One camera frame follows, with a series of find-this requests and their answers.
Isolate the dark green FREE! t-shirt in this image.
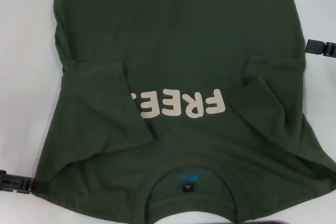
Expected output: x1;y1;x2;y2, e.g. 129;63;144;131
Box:
27;0;336;224

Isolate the dark robot torso edge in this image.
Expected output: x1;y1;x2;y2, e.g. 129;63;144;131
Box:
216;219;299;224

